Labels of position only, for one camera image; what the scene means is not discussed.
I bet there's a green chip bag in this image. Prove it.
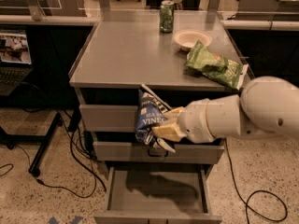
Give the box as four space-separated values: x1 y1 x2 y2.
185 41 248 90

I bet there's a black floor cable left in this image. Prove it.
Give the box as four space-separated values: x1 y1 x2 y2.
36 109 107 200

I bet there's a green soda can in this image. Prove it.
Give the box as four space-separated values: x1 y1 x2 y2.
160 0 175 33

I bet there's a bottom grey open drawer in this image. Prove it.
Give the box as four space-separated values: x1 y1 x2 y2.
94 164 221 224

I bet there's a top grey drawer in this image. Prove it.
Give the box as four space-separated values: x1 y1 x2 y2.
79 105 137 133

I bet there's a black floor cable right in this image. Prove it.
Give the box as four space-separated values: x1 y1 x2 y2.
223 138 289 224

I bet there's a black laptop stand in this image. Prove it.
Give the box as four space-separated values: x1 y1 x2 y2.
0 111 63 177

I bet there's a blue chip bag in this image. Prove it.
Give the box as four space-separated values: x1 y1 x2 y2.
135 84 176 153

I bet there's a grey metal drawer cabinet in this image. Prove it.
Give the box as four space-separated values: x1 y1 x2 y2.
68 10 258 224

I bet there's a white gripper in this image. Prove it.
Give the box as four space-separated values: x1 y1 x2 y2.
151 95 242 144

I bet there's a white paper bowl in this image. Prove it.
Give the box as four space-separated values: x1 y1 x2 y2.
173 29 212 51

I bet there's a black floor cable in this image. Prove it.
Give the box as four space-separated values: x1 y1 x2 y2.
36 109 107 200
223 138 289 224

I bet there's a black laptop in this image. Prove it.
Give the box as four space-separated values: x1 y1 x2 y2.
0 29 33 96

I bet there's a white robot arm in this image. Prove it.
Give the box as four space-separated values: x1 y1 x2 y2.
152 77 299 144

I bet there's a middle grey drawer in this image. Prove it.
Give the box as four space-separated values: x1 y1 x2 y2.
93 139 225 164

